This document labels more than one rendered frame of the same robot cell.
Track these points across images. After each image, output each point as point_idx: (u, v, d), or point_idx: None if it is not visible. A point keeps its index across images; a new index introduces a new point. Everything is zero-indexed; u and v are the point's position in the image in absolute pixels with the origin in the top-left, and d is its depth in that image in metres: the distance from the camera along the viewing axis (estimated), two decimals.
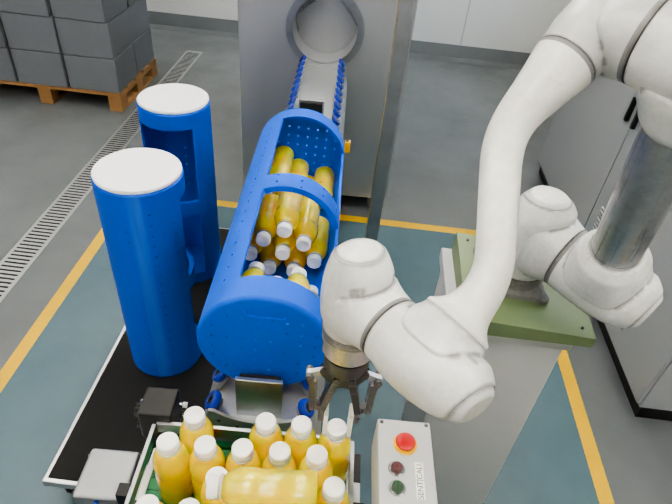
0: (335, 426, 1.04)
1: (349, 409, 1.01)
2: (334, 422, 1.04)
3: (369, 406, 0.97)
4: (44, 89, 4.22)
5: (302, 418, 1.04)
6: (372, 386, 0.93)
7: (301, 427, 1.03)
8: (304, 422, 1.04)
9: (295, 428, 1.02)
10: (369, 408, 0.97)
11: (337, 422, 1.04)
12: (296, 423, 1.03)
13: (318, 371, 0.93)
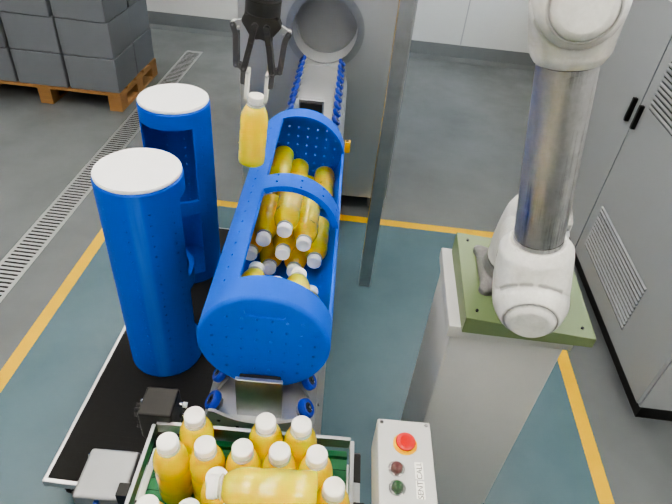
0: (255, 95, 1.27)
1: None
2: (254, 93, 1.27)
3: (281, 64, 1.20)
4: (44, 89, 4.22)
5: (302, 418, 1.04)
6: (283, 38, 1.16)
7: (301, 427, 1.03)
8: (304, 422, 1.04)
9: (295, 428, 1.02)
10: (281, 66, 1.21)
11: (257, 93, 1.27)
12: (296, 423, 1.03)
13: (240, 19, 1.15)
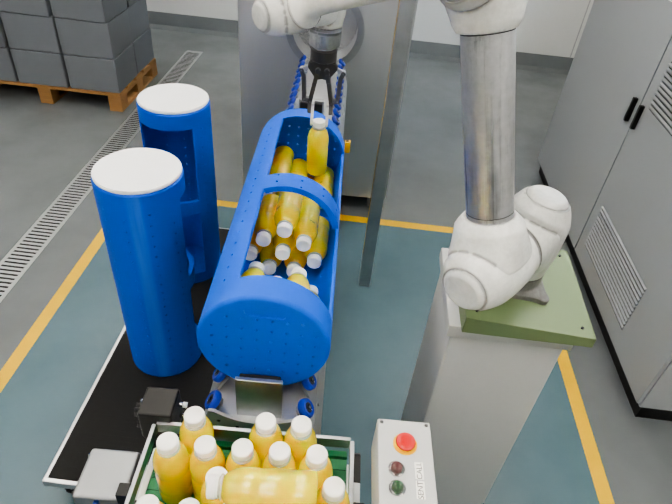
0: (318, 120, 1.66)
1: (326, 105, 1.63)
2: (317, 119, 1.66)
3: (338, 95, 1.59)
4: (44, 89, 4.22)
5: (302, 418, 1.04)
6: (339, 76, 1.56)
7: (301, 427, 1.03)
8: (304, 422, 1.04)
9: (295, 428, 1.02)
10: (338, 97, 1.60)
11: (319, 119, 1.66)
12: (296, 423, 1.03)
13: (307, 66, 1.55)
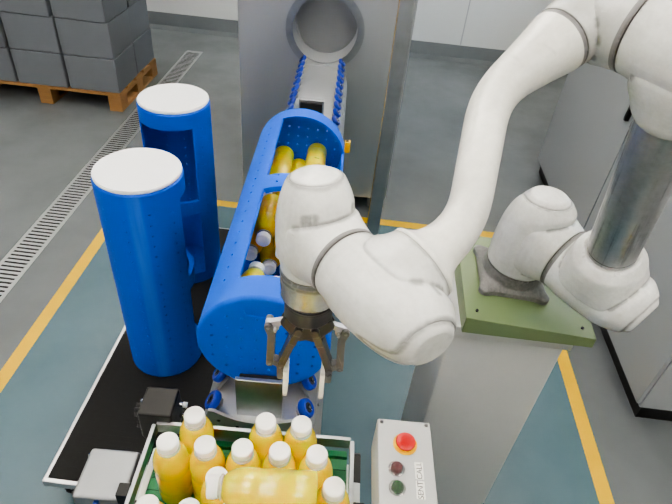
0: None
1: (321, 367, 0.94)
2: None
3: (340, 361, 0.89)
4: (44, 89, 4.22)
5: (302, 418, 1.04)
6: (339, 338, 0.86)
7: (301, 427, 1.03)
8: (304, 422, 1.04)
9: (295, 428, 1.02)
10: (340, 364, 0.90)
11: None
12: (296, 423, 1.03)
13: (279, 321, 0.85)
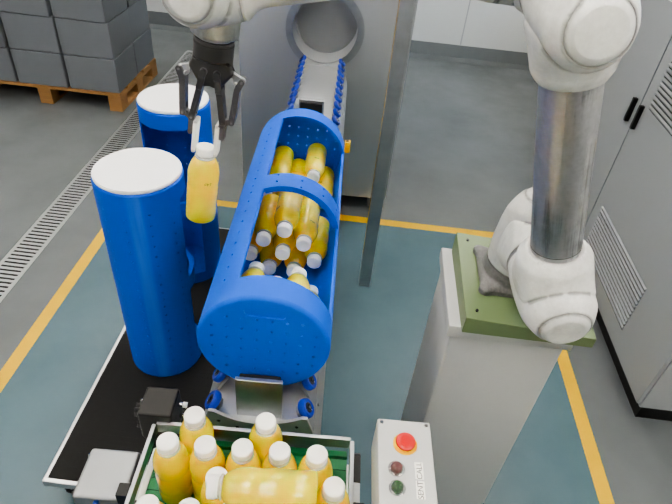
0: (312, 178, 1.68)
1: None
2: (311, 176, 1.68)
3: (232, 114, 1.08)
4: (44, 89, 4.22)
5: (207, 144, 1.14)
6: (235, 86, 1.04)
7: (205, 148, 1.13)
8: (208, 146, 1.14)
9: (199, 147, 1.12)
10: (232, 117, 1.08)
11: (313, 175, 1.68)
12: (201, 145, 1.13)
13: (188, 63, 1.03)
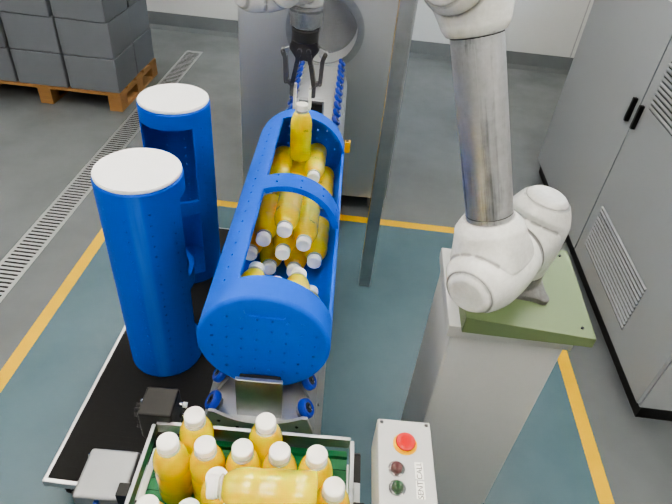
0: (312, 178, 1.68)
1: None
2: (311, 176, 1.68)
3: (320, 78, 1.56)
4: (44, 89, 4.22)
5: (302, 102, 1.64)
6: (321, 57, 1.53)
7: (302, 105, 1.62)
8: (304, 103, 1.63)
9: (298, 105, 1.62)
10: (320, 80, 1.57)
11: (313, 176, 1.68)
12: (298, 103, 1.63)
13: (288, 46, 1.52)
